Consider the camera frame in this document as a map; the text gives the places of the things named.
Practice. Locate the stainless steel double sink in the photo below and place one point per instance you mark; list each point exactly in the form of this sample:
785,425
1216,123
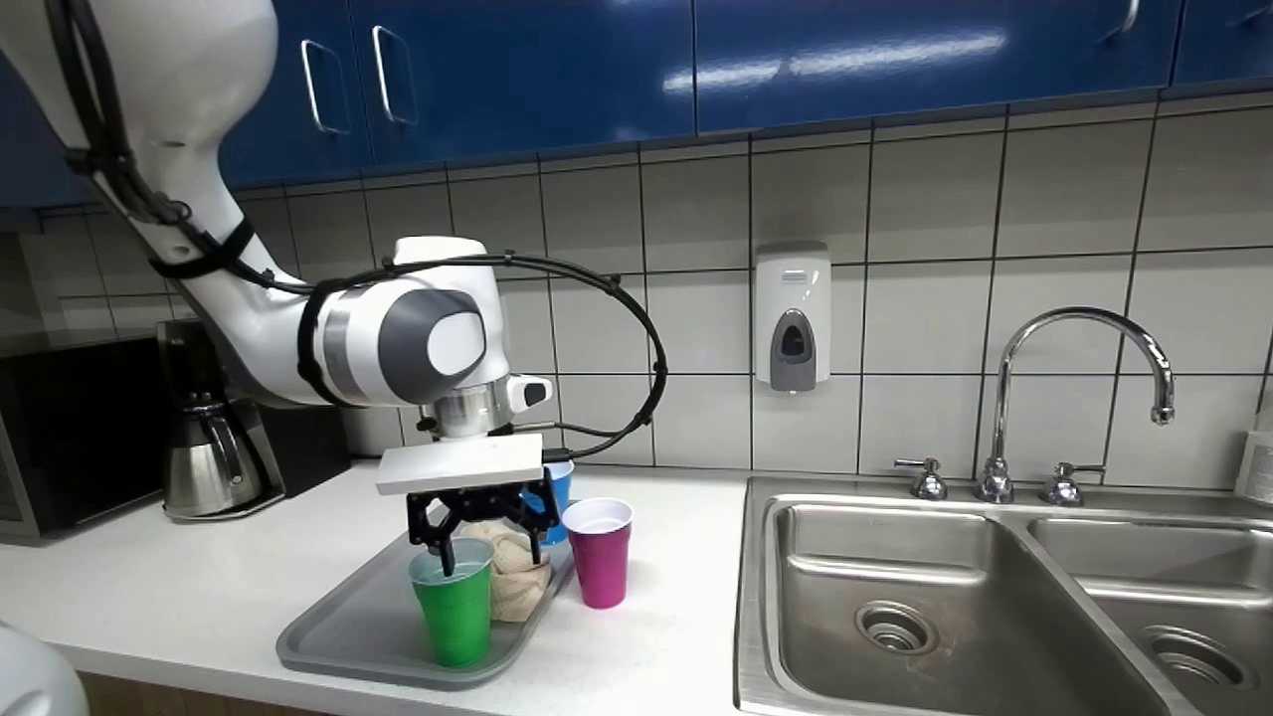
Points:
957,608

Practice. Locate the chrome gooseneck faucet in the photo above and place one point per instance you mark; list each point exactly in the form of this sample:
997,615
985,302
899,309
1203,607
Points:
1009,372

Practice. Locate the blue plastic cup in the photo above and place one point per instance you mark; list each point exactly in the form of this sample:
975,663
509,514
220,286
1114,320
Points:
561,484

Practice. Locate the grey plastic tray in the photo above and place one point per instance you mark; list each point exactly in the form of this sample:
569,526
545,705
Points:
353,621

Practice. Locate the beige cloth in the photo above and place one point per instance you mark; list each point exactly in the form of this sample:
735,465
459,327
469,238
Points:
517,580

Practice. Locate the black microwave oven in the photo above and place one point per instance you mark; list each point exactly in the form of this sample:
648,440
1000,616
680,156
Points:
80,431

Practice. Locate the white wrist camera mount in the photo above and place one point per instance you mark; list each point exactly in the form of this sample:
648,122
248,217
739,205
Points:
459,461

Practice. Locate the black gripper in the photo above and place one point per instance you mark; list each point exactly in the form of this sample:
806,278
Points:
479,503

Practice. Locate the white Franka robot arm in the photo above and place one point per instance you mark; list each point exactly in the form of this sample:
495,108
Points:
171,80

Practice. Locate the purple plastic cup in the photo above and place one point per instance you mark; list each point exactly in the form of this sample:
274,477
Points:
601,566

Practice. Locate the green plastic cup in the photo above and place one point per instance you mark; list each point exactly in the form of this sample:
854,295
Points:
456,621

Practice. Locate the black coffee maker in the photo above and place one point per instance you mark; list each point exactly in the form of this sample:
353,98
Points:
313,440

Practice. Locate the stainless steel carafe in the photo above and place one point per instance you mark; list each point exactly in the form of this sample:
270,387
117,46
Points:
205,461

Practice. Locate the white wall soap dispenser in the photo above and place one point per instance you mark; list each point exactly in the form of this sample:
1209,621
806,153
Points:
792,301

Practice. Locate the wooden base cabinet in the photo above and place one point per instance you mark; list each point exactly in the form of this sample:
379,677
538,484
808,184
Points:
171,701

